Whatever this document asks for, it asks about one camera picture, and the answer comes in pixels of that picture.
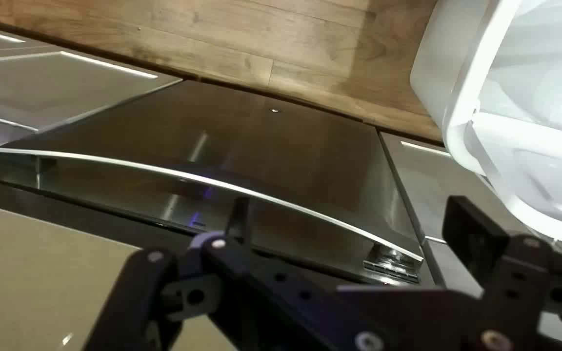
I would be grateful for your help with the stainless steel cabinet panel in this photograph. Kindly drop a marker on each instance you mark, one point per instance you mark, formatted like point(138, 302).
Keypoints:
point(425, 182)
point(48, 90)

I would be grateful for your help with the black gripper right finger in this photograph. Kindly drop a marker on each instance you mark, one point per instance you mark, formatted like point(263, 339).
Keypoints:
point(489, 250)

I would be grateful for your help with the white plastic bin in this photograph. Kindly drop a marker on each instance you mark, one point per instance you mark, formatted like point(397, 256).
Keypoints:
point(528, 207)

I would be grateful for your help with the clear plastic bin liner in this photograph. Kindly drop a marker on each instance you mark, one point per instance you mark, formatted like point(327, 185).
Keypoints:
point(542, 90)

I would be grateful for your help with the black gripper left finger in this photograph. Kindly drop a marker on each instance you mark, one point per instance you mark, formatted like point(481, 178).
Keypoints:
point(275, 295)

